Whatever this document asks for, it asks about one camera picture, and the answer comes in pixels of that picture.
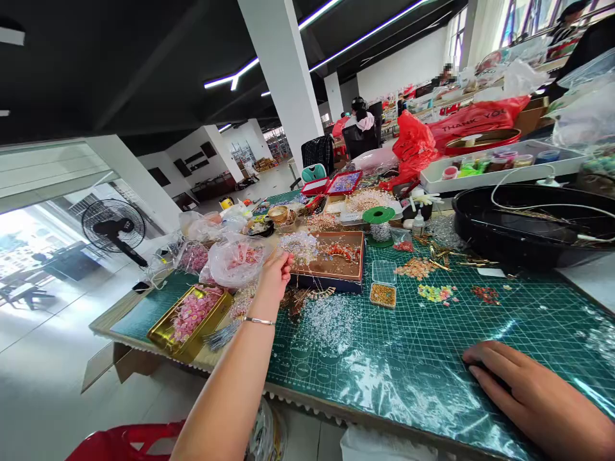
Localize person's right hand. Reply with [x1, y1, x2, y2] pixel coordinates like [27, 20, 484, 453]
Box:
[462, 340, 615, 461]

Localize person's left hand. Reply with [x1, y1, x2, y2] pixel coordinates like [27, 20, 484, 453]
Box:
[250, 250, 295, 323]

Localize clear beaded ornament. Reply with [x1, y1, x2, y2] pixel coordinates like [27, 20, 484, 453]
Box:
[278, 232, 321, 271]

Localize black object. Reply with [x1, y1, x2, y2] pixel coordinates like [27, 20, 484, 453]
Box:
[468, 362, 512, 391]

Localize pile of gold filigree pieces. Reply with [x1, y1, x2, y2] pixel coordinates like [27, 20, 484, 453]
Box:
[280, 285, 337, 319]

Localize brown shallow cardboard box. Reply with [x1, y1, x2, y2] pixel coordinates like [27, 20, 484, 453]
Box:
[287, 230, 367, 295]

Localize clear bag of pink beads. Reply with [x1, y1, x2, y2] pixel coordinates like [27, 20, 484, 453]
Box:
[206, 234, 271, 290]

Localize red beaded ornament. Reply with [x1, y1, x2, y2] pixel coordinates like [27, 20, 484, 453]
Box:
[318, 241, 362, 264]

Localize pile of red beads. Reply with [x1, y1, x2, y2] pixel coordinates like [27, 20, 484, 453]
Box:
[470, 285, 502, 307]

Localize pile of clear beads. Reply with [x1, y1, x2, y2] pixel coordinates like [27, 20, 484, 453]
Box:
[301, 293, 357, 338]

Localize small red box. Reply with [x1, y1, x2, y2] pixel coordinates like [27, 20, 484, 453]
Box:
[301, 176, 332, 196]

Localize pile of yellow pink beads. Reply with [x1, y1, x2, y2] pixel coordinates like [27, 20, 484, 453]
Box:
[416, 284, 458, 304]

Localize green cutting mat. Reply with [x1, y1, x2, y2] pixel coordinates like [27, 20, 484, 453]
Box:
[109, 190, 615, 461]

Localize bag of pale pink beads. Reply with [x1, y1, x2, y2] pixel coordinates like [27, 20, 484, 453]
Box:
[176, 239, 210, 275]

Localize red box of mixed beads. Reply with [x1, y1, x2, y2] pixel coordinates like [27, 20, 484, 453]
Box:
[325, 170, 364, 196]

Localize empty clear plastic box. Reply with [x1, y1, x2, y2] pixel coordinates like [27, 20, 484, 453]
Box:
[371, 259, 398, 285]

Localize pile of pink flower beads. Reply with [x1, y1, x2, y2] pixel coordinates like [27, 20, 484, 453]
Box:
[170, 284, 226, 344]

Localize clear box of gold beads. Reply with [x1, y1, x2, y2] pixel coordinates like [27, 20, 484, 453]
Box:
[368, 282, 398, 310]

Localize pile of pink pearl ornaments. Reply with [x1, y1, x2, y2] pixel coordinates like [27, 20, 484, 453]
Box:
[345, 189, 400, 216]

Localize chair with plaid jacket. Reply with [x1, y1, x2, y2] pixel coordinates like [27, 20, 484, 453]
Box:
[300, 135, 336, 179]

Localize black round tray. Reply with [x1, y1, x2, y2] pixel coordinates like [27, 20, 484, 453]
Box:
[452, 184, 615, 271]

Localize pile of gold pins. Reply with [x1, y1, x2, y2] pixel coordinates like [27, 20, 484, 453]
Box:
[414, 232, 502, 273]

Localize pile of orange pink beads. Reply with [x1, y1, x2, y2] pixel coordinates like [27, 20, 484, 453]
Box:
[395, 257, 437, 280]

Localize small bag of red beads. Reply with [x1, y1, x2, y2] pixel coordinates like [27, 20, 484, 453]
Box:
[391, 227, 416, 254]

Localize black office chair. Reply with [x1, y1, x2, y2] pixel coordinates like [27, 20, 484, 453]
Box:
[341, 123, 381, 160]

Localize gold tin box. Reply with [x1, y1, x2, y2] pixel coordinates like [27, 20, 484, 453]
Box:
[145, 283, 235, 364]

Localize white glove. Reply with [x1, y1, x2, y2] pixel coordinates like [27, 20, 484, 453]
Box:
[407, 188, 441, 208]

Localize black floor fan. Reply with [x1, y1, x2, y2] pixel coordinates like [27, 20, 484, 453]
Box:
[81, 197, 149, 268]

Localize white tray of bead jars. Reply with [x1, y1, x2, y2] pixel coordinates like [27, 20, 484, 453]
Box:
[420, 138, 602, 194]

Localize red round tin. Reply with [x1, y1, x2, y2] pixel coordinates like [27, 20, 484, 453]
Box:
[443, 128, 523, 156]

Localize printed red plastic bag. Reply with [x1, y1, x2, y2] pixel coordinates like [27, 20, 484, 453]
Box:
[426, 95, 532, 141]

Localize red plastic stool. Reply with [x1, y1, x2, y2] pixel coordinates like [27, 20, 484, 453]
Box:
[64, 420, 186, 461]

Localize clear plastic bags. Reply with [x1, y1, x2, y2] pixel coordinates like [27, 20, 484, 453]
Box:
[546, 61, 615, 162]

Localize white plastic bag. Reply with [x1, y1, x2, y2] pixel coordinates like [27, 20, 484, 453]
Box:
[472, 58, 552, 104]

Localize bunch of silver wires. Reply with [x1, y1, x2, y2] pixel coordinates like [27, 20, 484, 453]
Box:
[203, 318, 242, 352]

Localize green spool of bead chain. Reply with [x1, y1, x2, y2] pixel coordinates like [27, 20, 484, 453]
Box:
[361, 206, 398, 248]

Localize white cable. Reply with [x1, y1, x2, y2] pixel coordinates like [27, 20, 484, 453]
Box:
[489, 164, 615, 242]

